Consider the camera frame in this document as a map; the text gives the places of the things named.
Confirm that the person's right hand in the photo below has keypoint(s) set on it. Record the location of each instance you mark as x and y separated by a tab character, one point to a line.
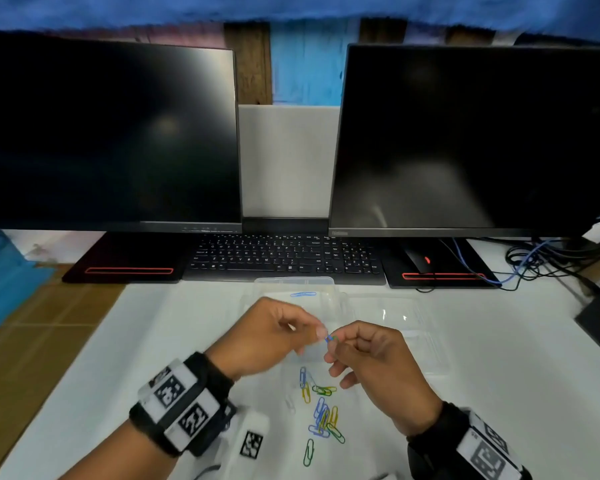
385	374

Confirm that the black mouse with red wheel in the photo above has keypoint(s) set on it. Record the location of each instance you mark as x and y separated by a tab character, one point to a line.
419	258

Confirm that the blue plastic bin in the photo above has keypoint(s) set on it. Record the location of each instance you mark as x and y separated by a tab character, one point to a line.
7	284

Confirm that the person's left forearm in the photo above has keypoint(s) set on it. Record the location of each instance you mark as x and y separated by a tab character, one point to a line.
125	457

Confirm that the clear plastic lid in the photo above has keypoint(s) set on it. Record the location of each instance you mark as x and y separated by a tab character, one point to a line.
410	319

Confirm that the pile of coloured paper clips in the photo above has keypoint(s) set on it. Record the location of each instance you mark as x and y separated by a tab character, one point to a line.
322	419

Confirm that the blue cloth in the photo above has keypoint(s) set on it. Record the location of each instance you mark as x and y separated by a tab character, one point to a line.
300	7

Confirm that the black monitor base red stripe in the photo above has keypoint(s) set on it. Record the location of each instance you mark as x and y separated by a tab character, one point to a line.
460	272
130	259

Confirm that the white partition panel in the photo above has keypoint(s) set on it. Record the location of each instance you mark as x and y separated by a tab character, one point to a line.
287	159

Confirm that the person's left thumb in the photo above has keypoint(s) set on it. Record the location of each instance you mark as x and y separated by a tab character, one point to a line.
307	345

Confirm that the black computer monitor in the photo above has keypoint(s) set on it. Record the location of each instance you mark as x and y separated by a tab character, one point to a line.
105	134
475	139

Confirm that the person's right thumb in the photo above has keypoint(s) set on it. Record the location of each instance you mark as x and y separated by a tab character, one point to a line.
336	350

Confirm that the black keyboard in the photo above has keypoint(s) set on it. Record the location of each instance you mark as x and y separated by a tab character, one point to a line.
285	257

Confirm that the white power adapter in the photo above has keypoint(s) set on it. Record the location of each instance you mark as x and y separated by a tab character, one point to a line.
597	232

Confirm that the small blue green paper clip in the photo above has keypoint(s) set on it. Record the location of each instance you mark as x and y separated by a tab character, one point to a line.
330	338

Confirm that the black wristband with marker plates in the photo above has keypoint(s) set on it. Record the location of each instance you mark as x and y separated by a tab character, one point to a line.
480	449
180	404

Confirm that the brown wooden post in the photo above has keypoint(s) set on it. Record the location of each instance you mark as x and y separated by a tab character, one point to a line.
382	30
247	62

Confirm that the person's left hand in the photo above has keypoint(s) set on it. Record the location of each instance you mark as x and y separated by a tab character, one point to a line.
260	334

